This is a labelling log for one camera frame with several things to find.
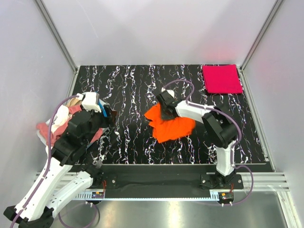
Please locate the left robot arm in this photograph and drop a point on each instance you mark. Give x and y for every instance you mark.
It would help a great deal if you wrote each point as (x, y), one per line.
(43, 203)

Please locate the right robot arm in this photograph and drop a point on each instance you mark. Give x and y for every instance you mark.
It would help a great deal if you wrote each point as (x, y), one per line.
(221, 128)

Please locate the dusty pink t shirt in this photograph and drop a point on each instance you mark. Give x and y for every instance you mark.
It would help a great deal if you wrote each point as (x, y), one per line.
(43, 127)

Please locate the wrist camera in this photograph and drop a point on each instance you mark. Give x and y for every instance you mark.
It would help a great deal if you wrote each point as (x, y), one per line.
(171, 92)
(89, 101)

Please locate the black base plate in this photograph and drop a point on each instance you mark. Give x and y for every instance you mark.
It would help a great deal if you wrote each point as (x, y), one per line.
(162, 181)

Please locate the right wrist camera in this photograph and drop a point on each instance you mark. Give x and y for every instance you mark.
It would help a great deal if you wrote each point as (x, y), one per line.
(171, 92)

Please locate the white t shirt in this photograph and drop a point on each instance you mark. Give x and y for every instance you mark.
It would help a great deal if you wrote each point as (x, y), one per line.
(60, 118)

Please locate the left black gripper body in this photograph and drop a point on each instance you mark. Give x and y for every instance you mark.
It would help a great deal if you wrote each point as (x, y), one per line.
(109, 116)

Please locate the white laundry basket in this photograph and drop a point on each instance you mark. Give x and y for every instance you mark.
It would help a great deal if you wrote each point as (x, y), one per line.
(49, 125)

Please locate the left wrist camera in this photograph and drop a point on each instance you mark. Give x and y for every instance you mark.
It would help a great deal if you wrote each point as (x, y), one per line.
(89, 101)

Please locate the orange t shirt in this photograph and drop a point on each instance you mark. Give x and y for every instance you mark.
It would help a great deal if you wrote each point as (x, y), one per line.
(166, 130)

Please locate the blue t shirt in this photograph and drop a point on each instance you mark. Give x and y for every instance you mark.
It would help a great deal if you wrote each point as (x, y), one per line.
(100, 105)

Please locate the folded magenta t shirt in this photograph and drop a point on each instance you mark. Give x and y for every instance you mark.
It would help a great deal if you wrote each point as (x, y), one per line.
(222, 79)

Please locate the slotted cable duct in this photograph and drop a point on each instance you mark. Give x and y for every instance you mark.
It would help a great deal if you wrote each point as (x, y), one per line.
(90, 195)

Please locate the beige t shirt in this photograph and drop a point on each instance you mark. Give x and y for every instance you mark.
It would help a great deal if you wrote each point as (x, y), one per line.
(73, 102)

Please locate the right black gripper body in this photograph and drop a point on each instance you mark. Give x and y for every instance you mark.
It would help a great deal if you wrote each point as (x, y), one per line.
(165, 109)

